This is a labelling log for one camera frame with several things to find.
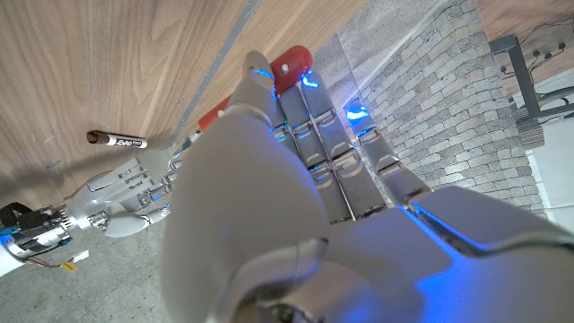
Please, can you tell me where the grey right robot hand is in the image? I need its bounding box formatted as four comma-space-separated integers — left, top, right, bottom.
62, 147, 185, 239

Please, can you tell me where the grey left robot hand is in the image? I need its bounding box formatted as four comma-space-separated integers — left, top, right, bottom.
159, 49, 574, 323

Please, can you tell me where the fork with red handle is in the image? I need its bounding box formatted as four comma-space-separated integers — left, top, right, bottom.
168, 44, 314, 156

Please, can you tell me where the brown dry-erase marker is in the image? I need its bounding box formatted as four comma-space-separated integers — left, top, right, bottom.
85, 129, 149, 150

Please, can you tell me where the grey tape outline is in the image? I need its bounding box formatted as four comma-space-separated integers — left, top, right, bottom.
168, 0, 262, 149

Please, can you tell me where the printed office backdrop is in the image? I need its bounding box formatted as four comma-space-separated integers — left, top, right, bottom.
313, 0, 574, 221

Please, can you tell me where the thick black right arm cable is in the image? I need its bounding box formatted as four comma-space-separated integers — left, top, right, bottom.
0, 201, 33, 228

